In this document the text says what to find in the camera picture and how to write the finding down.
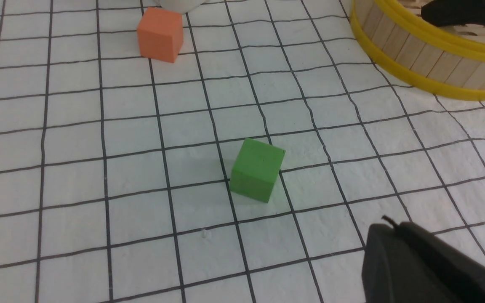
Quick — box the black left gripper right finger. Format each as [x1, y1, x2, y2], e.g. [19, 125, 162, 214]
[396, 222, 485, 303]

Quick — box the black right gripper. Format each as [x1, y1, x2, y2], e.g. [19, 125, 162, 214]
[420, 0, 485, 27]

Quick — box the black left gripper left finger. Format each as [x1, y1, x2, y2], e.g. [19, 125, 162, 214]
[362, 215, 474, 303]

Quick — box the bamboo steamer tray yellow rim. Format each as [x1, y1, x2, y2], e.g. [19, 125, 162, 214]
[350, 0, 485, 101]

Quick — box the green foam cube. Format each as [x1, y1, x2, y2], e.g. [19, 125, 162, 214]
[229, 138, 285, 203]

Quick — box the green lid white lunchbox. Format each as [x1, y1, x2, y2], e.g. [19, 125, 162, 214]
[155, 0, 207, 15]

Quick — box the orange foam cube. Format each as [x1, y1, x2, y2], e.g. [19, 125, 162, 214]
[136, 7, 184, 63]

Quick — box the white grid tablecloth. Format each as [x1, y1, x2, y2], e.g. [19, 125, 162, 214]
[0, 0, 485, 303]

